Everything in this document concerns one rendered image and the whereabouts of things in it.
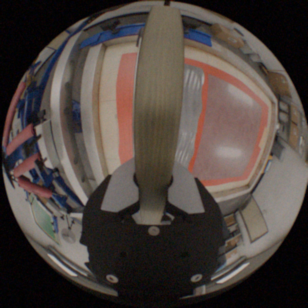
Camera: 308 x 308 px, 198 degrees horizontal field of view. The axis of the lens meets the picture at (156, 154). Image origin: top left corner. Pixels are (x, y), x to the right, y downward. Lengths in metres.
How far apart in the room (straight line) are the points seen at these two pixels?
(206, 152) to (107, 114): 0.29
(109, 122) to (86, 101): 0.08
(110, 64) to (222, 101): 0.31
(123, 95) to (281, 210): 4.08
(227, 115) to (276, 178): 3.60
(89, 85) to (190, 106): 0.24
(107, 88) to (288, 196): 3.97
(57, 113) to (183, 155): 0.35
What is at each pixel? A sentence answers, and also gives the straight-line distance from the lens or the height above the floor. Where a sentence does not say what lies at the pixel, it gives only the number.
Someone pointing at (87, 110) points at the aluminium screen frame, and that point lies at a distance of 0.26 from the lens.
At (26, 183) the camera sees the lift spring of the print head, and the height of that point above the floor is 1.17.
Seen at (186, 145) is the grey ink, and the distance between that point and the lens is 0.27.
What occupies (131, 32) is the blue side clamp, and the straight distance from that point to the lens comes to 0.29.
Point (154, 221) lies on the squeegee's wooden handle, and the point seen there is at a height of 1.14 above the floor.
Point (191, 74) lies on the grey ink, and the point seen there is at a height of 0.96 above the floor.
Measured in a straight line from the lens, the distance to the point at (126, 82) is 0.26.
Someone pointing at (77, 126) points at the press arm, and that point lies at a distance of 0.39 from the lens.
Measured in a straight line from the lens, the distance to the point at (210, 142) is 0.31.
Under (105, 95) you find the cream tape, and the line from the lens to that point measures 0.27.
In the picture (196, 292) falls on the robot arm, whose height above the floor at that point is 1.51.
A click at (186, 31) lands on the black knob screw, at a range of 0.29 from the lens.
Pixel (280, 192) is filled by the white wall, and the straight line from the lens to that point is 3.84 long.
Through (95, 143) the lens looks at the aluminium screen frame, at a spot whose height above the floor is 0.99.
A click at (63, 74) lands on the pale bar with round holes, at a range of 0.28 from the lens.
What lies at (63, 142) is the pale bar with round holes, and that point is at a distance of 0.27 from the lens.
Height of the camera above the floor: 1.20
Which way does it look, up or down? 61 degrees down
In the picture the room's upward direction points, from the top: 177 degrees clockwise
